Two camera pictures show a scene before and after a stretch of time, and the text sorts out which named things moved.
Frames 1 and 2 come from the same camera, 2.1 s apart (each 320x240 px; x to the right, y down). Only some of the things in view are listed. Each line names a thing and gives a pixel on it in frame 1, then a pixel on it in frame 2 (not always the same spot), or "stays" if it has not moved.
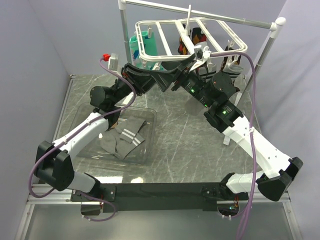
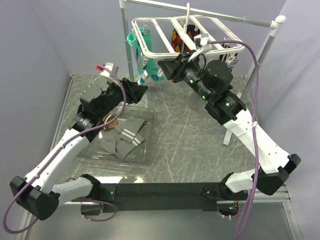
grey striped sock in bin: (126, 137) stays
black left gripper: (140, 79) to (134, 91)
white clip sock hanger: (196, 37) stays
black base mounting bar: (171, 197) stays
